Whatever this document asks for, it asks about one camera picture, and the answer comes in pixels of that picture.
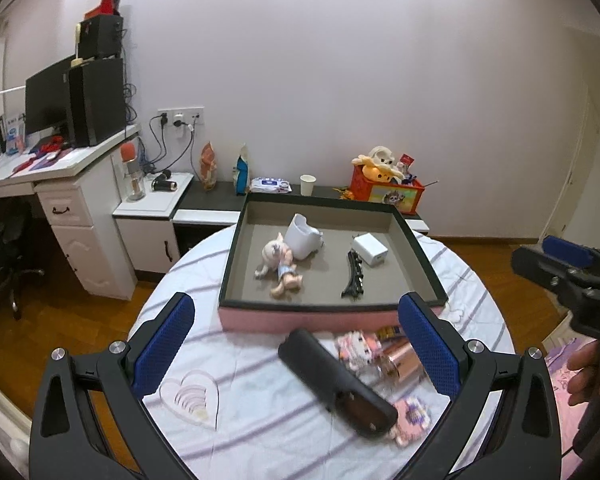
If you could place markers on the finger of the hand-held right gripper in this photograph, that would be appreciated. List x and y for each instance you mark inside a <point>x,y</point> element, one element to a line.
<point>565,249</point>
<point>535,265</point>

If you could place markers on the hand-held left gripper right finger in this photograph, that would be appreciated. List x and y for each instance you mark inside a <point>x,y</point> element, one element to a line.
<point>430,345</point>

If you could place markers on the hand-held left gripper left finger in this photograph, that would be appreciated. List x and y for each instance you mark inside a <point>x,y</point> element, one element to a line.
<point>162,350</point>

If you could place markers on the blue and gold box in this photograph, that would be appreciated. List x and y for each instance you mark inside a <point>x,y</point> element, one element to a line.
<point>391,332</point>

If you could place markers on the pink checkered packet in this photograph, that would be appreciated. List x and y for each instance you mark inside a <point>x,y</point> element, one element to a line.
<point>412,412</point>

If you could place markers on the black glasses case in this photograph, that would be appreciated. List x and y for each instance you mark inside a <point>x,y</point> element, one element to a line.
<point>325,380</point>

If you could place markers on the pink-sided tray box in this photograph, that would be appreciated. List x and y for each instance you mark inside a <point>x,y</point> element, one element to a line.
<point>325,280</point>

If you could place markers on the person's right hand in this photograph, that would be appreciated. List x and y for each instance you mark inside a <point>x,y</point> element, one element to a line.
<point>582,365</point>

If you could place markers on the rose gold metallic tube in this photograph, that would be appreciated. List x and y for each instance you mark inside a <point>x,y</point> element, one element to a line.
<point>400,362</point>

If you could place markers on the pink printed bedsheet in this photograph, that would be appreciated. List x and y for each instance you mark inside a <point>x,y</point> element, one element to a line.
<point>562,390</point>

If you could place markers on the cream door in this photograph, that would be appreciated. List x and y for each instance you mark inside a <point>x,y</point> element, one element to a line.
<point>585,160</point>

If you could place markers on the black hair clip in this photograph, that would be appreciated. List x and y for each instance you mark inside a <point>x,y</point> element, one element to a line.
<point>352,275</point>

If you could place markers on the low white cabinet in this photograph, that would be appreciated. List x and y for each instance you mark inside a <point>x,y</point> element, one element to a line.
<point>145,240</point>

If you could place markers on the white charger block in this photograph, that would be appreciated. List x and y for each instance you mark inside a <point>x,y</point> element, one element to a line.
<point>370,249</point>

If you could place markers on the small doll figure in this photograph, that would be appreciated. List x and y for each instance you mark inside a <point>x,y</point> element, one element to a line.
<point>275,257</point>

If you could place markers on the orange toy box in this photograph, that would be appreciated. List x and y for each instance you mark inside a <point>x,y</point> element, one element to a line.
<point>380,194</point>

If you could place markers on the black hair dryer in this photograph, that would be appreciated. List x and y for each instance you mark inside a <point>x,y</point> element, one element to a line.
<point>165,185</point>

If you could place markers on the white plastic cup holder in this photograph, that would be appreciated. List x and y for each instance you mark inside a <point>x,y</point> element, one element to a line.
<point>300,240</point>

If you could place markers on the dark-topped low bench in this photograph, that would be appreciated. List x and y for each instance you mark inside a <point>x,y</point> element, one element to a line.
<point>220,192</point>

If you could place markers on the clear bottle orange lid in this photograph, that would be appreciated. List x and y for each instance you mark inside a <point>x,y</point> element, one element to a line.
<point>135,180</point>

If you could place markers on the small orange toy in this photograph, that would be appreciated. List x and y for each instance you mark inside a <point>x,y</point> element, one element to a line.
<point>346,193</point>

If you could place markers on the yellow plush toy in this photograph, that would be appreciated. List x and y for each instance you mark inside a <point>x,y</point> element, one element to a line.
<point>380,172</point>

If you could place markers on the orange snack bag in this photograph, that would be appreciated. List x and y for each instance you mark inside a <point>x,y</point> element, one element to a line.
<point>209,165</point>

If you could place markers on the blue snack bag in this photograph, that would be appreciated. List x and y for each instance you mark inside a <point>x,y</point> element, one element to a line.
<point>242,175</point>

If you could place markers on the black office chair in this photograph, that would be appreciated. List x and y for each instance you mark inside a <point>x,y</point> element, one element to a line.
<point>10,230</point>

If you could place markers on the wet wipes pack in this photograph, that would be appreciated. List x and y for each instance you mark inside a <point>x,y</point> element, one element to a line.
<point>270,185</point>

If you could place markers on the white paper cup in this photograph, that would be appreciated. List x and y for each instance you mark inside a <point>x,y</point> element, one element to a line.
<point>308,186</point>

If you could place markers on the white desk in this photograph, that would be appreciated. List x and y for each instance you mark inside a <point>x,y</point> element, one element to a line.
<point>80,162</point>

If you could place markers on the black computer tower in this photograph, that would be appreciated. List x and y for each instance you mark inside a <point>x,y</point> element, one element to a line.
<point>97,105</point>

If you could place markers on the black computer monitor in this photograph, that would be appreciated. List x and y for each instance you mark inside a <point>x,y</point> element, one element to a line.
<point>47,95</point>

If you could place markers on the black speaker box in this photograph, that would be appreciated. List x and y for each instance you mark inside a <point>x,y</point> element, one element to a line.
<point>100,35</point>

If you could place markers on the white wall socket strip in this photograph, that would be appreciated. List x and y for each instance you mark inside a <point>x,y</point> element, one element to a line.
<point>200,112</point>

